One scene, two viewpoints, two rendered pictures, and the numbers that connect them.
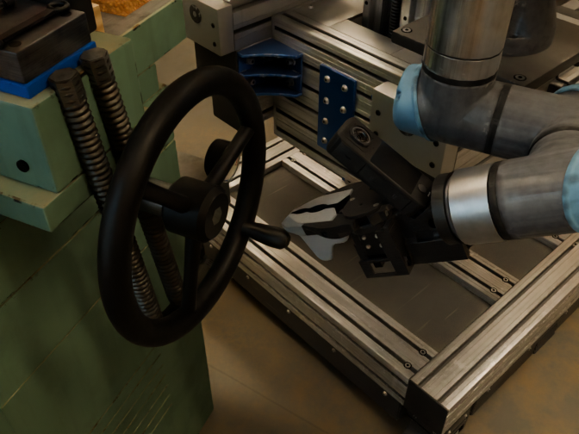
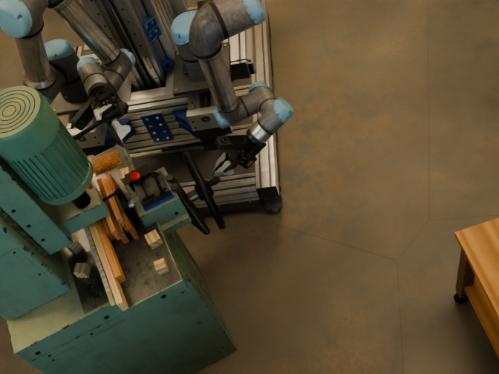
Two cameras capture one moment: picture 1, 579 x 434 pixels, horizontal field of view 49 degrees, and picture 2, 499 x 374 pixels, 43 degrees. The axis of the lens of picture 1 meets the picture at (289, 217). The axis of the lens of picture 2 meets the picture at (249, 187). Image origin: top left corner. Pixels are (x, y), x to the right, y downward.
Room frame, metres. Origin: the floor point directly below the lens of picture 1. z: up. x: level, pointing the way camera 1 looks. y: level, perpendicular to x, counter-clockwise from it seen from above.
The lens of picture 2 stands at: (-0.66, 0.63, 2.53)
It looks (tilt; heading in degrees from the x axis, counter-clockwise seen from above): 55 degrees down; 328
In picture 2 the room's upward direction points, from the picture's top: 21 degrees counter-clockwise
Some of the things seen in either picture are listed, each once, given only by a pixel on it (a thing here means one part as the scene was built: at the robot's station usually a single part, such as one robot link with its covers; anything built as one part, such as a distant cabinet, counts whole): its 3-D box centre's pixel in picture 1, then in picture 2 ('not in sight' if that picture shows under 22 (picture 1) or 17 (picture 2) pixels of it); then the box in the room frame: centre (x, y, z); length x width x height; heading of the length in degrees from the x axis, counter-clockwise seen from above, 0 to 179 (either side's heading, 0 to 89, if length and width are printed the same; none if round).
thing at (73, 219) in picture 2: not in sight; (83, 211); (0.64, 0.42, 0.99); 0.14 x 0.07 x 0.09; 66
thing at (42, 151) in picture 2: not in sight; (38, 148); (0.63, 0.40, 1.32); 0.18 x 0.18 x 0.31
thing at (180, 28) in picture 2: not in sight; (190, 34); (0.87, -0.31, 0.98); 0.13 x 0.12 x 0.14; 64
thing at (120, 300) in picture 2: not in sight; (94, 228); (0.62, 0.43, 0.92); 0.60 x 0.02 x 0.05; 156
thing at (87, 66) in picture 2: not in sight; (91, 74); (0.94, 0.06, 1.10); 0.11 x 0.08 x 0.09; 156
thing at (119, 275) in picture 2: not in sight; (93, 205); (0.69, 0.38, 0.92); 0.60 x 0.02 x 0.04; 156
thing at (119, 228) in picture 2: not in sight; (112, 210); (0.61, 0.35, 0.93); 0.24 x 0.02 x 0.05; 156
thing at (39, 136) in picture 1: (39, 98); (156, 199); (0.53, 0.24, 0.91); 0.15 x 0.14 x 0.09; 156
